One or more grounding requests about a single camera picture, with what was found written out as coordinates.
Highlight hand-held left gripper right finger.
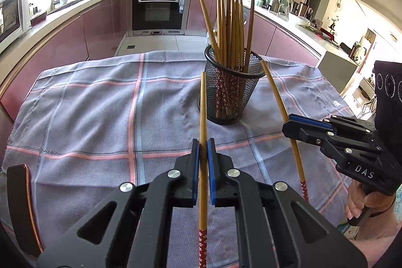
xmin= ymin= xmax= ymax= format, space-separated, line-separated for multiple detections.
xmin=207 ymin=138 xmax=369 ymax=268

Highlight white microwave oven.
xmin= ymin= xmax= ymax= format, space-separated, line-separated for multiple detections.
xmin=0 ymin=0 xmax=32 ymax=53

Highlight black built-in oven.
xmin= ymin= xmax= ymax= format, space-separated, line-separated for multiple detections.
xmin=131 ymin=0 xmax=192 ymax=33

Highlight person's right hand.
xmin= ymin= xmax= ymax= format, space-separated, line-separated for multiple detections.
xmin=345 ymin=181 xmax=400 ymax=242

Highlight black mesh cup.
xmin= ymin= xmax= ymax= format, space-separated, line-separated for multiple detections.
xmin=197 ymin=44 xmax=266 ymax=126

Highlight bunch of wooden chopsticks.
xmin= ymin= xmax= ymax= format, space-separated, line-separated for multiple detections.
xmin=193 ymin=0 xmax=256 ymax=119

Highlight black curved panel copper edge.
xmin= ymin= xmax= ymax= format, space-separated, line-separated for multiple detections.
xmin=6 ymin=164 xmax=44 ymax=257

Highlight red-ended wooden chopstick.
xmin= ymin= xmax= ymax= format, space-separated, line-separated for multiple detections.
xmin=260 ymin=60 xmax=310 ymax=202
xmin=199 ymin=72 xmax=209 ymax=268

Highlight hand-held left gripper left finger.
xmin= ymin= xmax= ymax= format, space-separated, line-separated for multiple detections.
xmin=35 ymin=138 xmax=201 ymax=268

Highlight pink base cabinets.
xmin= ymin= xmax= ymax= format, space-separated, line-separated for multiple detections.
xmin=187 ymin=0 xmax=322 ymax=68
xmin=0 ymin=0 xmax=132 ymax=118

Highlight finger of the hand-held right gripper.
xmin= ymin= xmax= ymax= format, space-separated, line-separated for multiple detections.
xmin=288 ymin=114 xmax=377 ymax=136
xmin=281 ymin=120 xmax=384 ymax=167

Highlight grey checkered cloth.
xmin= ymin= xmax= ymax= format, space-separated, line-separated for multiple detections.
xmin=0 ymin=50 xmax=355 ymax=268

